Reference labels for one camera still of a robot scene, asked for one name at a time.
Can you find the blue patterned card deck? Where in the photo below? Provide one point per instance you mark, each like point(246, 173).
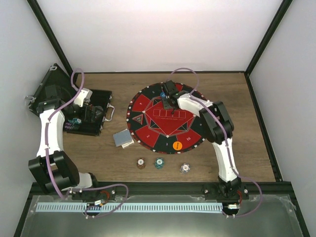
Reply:
point(122, 138)

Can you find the white playing card box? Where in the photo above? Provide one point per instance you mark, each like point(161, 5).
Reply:
point(127, 144)

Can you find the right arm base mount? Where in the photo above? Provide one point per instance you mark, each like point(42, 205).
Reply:
point(220, 192)

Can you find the purple chip stack in case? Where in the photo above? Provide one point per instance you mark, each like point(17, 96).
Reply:
point(68, 126)

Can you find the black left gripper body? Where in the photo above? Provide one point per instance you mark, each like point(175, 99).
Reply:
point(87, 119)

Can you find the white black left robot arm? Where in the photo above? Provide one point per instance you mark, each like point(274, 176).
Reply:
point(52, 168)

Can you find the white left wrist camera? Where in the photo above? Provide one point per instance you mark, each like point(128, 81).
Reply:
point(85, 95)

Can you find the blue white poker chip stack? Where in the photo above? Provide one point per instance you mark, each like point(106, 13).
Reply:
point(185, 168)

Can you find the orange round button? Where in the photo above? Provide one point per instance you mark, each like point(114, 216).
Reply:
point(177, 145)

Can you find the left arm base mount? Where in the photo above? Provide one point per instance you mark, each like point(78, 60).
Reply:
point(92, 195)

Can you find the black poker chip case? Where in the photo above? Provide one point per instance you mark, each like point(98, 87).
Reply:
point(56, 87)

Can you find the teal poker chip stack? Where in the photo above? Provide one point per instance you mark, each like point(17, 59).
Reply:
point(159, 163)

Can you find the brown poker chip stack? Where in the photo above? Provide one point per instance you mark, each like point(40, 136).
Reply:
point(141, 163)

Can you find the light blue slotted cable duct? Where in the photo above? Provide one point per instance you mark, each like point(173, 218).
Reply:
point(131, 207)

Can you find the round red black poker mat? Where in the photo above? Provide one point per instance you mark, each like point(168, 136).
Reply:
point(157, 129)

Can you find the black aluminium frame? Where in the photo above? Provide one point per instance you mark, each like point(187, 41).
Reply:
point(278, 187)

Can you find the green chip stack in case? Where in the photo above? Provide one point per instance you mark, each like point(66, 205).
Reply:
point(75, 121)

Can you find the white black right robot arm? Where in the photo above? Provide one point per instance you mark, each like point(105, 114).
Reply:
point(218, 130)

